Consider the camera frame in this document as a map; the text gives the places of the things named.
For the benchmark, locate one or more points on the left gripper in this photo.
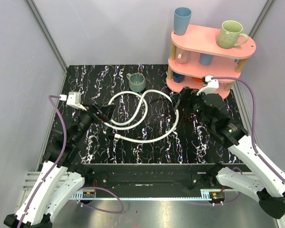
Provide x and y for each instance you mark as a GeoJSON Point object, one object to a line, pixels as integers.
{"type": "Point", "coordinates": [95, 113]}

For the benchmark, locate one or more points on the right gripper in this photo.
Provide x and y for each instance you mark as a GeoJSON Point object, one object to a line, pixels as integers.
{"type": "Point", "coordinates": [186, 93]}

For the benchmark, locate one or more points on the pink three-tier shelf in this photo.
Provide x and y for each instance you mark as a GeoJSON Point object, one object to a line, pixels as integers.
{"type": "Point", "coordinates": [204, 51]}

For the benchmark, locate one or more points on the orange bowl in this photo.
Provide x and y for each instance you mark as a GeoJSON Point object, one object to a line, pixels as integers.
{"type": "Point", "coordinates": [198, 79]}

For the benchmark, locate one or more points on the clear pink cup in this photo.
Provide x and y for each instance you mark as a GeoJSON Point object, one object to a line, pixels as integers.
{"type": "Point", "coordinates": [182, 56]}

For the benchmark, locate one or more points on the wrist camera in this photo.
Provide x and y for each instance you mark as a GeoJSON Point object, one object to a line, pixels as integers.
{"type": "Point", "coordinates": [74, 101]}
{"type": "Point", "coordinates": [210, 85]}

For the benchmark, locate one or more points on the dark blue cup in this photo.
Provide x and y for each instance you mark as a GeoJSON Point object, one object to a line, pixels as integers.
{"type": "Point", "coordinates": [178, 78]}

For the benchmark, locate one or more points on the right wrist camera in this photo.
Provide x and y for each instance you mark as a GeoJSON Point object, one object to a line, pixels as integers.
{"type": "Point", "coordinates": [210, 85]}

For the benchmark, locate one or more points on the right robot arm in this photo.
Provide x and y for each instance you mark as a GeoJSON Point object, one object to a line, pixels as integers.
{"type": "Point", "coordinates": [268, 190]}

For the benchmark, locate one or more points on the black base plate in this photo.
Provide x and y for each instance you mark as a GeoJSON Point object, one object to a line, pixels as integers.
{"type": "Point", "coordinates": [153, 181]}

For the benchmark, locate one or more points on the green mug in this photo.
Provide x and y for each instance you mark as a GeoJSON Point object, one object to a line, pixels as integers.
{"type": "Point", "coordinates": [229, 34]}

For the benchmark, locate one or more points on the marble pattern mat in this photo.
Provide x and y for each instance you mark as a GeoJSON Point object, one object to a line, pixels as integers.
{"type": "Point", "coordinates": [189, 143]}

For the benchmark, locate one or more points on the teal ceramic mug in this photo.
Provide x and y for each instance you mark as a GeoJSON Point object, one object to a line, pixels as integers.
{"type": "Point", "coordinates": [137, 82]}

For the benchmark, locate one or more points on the blue tall cup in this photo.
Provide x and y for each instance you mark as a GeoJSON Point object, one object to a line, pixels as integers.
{"type": "Point", "coordinates": [182, 17]}

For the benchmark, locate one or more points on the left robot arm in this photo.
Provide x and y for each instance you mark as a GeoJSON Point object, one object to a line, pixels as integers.
{"type": "Point", "coordinates": [60, 177]}

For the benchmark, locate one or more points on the light blue cup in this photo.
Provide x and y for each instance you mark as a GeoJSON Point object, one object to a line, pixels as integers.
{"type": "Point", "coordinates": [205, 59]}

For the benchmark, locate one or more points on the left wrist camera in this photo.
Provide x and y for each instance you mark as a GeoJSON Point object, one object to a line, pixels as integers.
{"type": "Point", "coordinates": [74, 101]}

